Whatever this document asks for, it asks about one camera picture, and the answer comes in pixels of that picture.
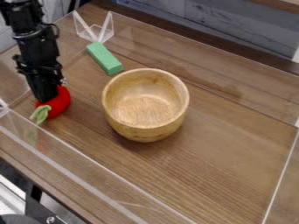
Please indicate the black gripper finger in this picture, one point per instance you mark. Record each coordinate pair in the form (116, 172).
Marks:
(42, 84)

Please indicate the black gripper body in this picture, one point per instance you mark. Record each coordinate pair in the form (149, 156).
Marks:
(36, 61)

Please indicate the red plush strawberry toy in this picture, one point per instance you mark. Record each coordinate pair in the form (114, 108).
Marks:
(49, 109)

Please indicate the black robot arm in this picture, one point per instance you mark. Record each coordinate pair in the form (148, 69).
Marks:
(22, 13)

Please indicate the green foam block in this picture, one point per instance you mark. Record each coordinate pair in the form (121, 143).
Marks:
(102, 56)

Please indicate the wooden bowl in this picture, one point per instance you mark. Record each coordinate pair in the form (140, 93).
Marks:
(144, 102)

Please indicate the clear acrylic corner bracket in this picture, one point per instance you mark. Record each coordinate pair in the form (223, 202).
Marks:
(93, 33)

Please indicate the clear acrylic front wall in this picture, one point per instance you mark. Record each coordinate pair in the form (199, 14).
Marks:
(100, 196)

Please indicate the black table frame bracket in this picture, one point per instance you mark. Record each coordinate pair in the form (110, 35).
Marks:
(36, 210)

